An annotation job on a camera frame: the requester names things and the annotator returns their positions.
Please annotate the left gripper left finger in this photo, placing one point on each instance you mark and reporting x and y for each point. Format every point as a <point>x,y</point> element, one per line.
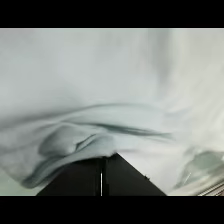
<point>78,178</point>

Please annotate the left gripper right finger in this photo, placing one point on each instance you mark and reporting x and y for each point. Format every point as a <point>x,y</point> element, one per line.
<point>128,178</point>

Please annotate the light blue shirt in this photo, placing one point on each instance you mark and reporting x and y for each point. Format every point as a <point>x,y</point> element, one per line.
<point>110,83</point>

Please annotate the silver frame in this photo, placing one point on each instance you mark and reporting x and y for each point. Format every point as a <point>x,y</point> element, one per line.
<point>213,190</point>

